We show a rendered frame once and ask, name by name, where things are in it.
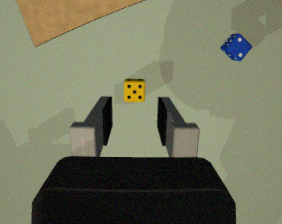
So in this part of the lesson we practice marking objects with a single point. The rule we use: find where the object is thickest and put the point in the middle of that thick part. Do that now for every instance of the yellow die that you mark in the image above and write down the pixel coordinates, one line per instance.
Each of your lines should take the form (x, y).
(134, 90)

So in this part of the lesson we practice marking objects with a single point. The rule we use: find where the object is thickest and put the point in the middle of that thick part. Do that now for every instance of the blue die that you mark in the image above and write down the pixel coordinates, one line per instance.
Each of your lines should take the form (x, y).
(236, 47)

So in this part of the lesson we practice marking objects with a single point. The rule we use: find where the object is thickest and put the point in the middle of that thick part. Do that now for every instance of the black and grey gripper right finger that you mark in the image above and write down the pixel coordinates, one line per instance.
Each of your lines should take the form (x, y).
(181, 138)

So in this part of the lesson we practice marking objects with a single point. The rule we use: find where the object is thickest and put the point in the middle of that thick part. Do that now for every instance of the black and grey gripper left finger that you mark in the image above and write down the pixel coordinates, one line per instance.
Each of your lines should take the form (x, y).
(87, 138)

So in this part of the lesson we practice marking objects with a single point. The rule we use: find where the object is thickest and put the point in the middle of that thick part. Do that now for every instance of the tan mat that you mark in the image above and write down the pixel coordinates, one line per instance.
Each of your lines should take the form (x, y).
(48, 19)

